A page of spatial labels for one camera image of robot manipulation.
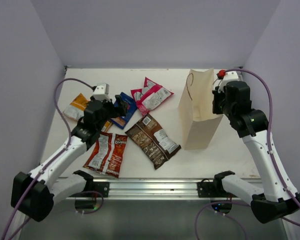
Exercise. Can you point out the beige paper bag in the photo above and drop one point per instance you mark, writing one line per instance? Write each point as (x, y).
(198, 122)

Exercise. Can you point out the orange snack bag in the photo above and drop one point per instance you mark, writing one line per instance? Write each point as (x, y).
(75, 110)

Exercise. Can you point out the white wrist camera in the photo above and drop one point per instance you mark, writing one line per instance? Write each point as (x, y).
(229, 76)
(101, 92)

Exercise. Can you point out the pink snack bag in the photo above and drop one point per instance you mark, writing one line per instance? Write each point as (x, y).
(150, 96)

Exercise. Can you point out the red Doritos bag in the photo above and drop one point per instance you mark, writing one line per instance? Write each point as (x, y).
(107, 155)

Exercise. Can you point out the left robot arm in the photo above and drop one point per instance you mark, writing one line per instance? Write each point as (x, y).
(35, 193)

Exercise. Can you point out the left black base bracket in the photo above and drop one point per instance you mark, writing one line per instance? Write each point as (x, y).
(101, 187)

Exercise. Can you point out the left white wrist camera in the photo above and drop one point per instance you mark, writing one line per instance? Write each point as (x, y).
(101, 92)

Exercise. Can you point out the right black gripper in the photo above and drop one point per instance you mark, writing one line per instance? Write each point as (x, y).
(217, 94)

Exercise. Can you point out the aluminium mounting rail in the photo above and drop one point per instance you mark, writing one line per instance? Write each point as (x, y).
(155, 189)

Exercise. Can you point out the black base bracket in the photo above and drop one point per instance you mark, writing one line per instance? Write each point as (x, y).
(207, 189)
(101, 187)

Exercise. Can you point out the brown snack bag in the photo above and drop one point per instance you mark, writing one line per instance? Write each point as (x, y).
(153, 140)

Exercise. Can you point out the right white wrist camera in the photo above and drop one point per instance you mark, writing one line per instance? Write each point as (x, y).
(229, 76)

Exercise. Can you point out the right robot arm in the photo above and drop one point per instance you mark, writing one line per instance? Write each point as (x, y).
(278, 197)

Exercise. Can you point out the right black base bracket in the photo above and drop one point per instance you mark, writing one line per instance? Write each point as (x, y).
(207, 189)

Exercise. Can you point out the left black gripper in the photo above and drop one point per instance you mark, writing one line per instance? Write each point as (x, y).
(121, 112)

